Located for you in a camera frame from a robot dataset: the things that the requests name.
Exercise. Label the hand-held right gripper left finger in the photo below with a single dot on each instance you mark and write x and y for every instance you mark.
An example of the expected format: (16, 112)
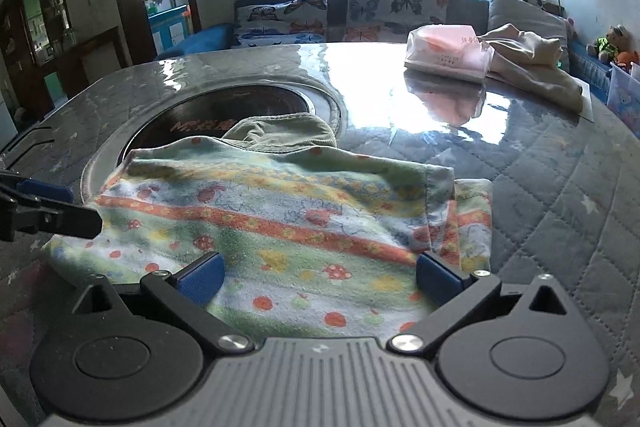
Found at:
(202, 279)

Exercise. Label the grey quilted table cover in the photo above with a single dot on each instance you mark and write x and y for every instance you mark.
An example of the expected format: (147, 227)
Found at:
(550, 207)

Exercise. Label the small butterfly print cushion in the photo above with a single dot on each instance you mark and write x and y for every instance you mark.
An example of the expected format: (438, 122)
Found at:
(280, 19)

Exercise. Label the clear plastic storage box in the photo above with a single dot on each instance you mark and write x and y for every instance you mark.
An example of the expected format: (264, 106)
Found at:
(625, 97)

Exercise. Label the brown teddy bear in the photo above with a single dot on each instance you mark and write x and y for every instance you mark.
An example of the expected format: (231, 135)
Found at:
(607, 44)

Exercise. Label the pink plush toy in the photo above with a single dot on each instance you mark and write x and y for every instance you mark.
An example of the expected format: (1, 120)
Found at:
(570, 26)

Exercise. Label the white paper sheet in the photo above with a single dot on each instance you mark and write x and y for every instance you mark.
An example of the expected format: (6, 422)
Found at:
(589, 104)

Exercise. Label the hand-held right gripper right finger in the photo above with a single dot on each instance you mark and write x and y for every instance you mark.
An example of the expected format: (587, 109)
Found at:
(437, 279)

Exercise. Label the blue sofa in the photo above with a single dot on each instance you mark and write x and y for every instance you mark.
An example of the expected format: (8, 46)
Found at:
(467, 9)

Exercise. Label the large butterfly print cushion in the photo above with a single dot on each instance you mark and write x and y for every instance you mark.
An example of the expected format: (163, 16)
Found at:
(395, 7)

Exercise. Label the pink tissue pack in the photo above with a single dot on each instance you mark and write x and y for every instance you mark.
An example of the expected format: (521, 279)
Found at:
(440, 47)

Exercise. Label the orange plush toy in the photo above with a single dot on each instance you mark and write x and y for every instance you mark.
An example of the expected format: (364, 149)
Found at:
(627, 57)

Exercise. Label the dark wooden cabinet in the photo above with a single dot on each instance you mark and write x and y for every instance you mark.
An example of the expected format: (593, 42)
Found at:
(15, 32)

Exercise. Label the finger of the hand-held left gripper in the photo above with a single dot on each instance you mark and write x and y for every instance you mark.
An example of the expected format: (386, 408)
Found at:
(75, 219)
(45, 192)

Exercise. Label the light blue furniture piece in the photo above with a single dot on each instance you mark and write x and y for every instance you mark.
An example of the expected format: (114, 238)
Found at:
(170, 27)

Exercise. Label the beige cloth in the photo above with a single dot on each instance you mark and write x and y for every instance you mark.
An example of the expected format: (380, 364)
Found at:
(530, 57)

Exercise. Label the grey pillow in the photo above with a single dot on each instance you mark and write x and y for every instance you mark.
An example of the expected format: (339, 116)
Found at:
(525, 14)

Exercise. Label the floral striped garment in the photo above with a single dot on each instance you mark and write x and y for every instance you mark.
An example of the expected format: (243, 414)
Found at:
(300, 227)

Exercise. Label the round black induction cooktop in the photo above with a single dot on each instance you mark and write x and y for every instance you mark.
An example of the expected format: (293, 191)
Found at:
(210, 112)

